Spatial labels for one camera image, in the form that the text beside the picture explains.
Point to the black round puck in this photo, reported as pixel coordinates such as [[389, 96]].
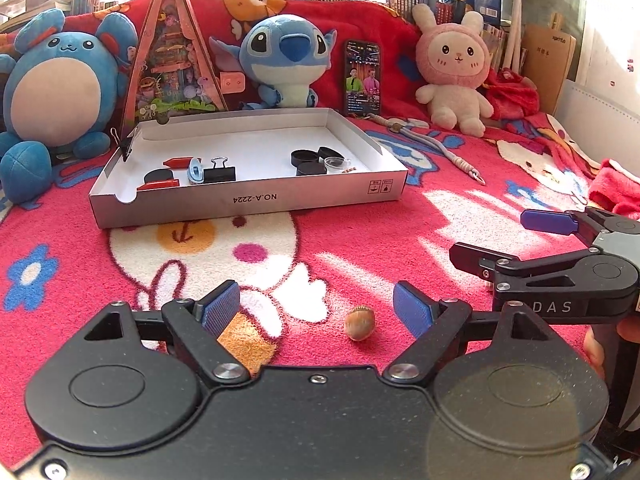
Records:
[[311, 169]]

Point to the large black binder clip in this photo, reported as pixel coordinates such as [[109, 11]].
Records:
[[219, 175]]

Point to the black round case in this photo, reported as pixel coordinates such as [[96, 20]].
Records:
[[305, 156]]

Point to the light blue boat-shaped clip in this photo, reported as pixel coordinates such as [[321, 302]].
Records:
[[195, 172]]

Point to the thick red crayon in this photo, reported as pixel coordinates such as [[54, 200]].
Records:
[[179, 162]]

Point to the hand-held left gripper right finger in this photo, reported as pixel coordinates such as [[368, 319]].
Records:
[[412, 310]]

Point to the brown cardboard board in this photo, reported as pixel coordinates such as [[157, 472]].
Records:
[[547, 60]]

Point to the slim orange-red crayon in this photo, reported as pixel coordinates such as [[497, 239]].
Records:
[[160, 185]]

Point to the clear plastic dome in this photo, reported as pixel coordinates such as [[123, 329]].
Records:
[[336, 164]]

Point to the triangular miniature house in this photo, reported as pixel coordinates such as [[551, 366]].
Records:
[[170, 60]]

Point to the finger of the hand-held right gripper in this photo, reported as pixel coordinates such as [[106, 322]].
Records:
[[470, 257], [547, 222]]

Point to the white poles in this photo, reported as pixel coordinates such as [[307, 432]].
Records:
[[515, 20]]

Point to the blue alien plush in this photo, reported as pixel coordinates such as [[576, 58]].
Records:
[[280, 55]]

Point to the red fleece cloth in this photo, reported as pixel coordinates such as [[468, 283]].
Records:
[[617, 185]]

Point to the shallow white cardboard box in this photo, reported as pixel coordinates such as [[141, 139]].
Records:
[[260, 202]]

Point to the small black binder clip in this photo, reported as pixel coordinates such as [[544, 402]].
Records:
[[125, 149]]

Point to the round blue mouse plush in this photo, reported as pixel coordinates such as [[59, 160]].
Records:
[[55, 95]]

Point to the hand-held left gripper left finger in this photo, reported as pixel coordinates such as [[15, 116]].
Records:
[[220, 310]]

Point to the black smartphone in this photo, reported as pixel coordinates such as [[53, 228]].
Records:
[[362, 80]]

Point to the pink bunny plush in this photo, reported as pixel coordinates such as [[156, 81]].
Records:
[[455, 60]]

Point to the brown hazelnut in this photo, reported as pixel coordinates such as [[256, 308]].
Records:
[[360, 325]]

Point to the person's right hand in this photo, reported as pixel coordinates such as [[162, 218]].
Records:
[[595, 350]]

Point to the black disc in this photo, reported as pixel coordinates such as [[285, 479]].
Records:
[[157, 176]]

